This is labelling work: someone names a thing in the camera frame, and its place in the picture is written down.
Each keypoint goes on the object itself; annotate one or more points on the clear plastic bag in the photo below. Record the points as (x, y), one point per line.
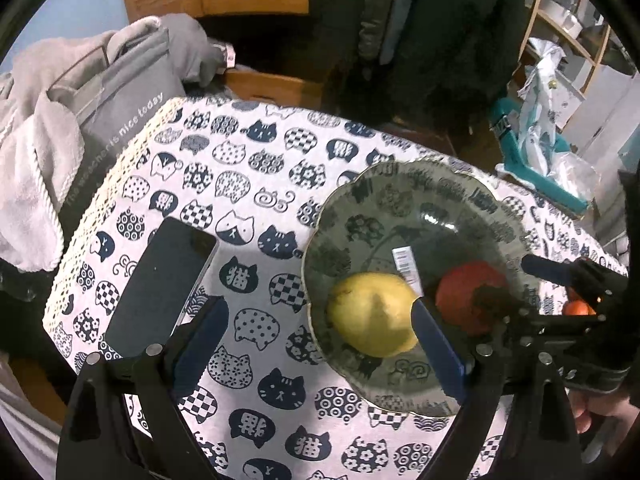
(575, 175)

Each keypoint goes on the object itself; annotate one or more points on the yellow lemon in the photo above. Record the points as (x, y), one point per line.
(370, 315)

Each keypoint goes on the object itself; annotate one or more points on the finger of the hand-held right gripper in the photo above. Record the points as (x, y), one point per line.
(547, 268)
(505, 305)

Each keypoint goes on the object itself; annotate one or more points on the small tangerine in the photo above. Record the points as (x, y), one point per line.
(577, 308)

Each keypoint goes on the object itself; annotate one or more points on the person's right hand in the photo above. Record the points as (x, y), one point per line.
(585, 412)

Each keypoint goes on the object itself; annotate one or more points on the grey tote bag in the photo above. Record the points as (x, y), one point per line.
(125, 95)

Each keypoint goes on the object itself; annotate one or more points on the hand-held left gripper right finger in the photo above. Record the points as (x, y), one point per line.
(437, 350)

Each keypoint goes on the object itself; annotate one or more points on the beige towel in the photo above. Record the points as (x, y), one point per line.
(30, 160)

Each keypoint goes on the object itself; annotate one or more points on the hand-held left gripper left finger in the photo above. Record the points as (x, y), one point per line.
(200, 345)

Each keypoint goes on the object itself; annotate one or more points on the black smartphone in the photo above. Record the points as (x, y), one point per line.
(160, 280)

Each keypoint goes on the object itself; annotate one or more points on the person's grey clothing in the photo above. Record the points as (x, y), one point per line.
(20, 425)

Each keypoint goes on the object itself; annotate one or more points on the teal cardboard box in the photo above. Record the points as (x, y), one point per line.
(515, 160)

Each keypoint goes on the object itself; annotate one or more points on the cat print tablecloth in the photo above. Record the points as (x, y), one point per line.
(250, 170)

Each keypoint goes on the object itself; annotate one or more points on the white barcode sticker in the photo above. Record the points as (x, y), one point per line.
(407, 270)

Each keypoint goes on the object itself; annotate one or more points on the white cardboard box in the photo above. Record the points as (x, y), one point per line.
(600, 110)

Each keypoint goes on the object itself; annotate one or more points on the wooden drawer unit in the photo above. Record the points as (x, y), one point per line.
(270, 87)

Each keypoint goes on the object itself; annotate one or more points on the wooden shelf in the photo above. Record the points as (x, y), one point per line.
(565, 30)

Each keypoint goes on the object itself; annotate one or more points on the scalloped glass bowl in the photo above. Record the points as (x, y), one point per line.
(390, 210)

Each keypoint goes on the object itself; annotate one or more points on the grey hooded garment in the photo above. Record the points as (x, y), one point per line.
(190, 45)

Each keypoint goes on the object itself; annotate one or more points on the white patterned plastic bag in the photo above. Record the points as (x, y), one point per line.
(540, 110)

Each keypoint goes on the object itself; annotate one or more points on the dark hanging jackets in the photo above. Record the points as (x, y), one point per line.
(450, 35)

